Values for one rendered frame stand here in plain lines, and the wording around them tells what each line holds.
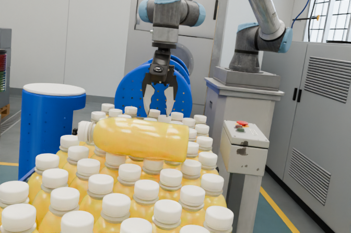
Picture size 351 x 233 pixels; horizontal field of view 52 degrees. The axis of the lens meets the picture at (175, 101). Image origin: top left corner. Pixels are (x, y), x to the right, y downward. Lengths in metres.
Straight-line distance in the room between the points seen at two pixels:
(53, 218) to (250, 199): 1.39
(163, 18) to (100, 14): 5.48
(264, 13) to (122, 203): 1.17
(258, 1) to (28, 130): 1.12
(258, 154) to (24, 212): 0.65
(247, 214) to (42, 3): 5.45
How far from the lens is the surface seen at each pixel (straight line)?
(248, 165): 0.99
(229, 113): 1.66
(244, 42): 1.74
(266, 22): 1.58
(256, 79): 1.68
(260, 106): 1.70
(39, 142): 1.70
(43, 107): 1.66
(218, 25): 2.70
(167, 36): 1.01
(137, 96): 1.30
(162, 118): 1.05
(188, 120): 1.05
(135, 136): 0.66
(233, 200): 1.11
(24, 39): 6.70
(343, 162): 2.88
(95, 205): 0.58
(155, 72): 0.94
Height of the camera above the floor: 1.34
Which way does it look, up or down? 10 degrees down
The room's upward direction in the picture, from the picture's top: 7 degrees clockwise
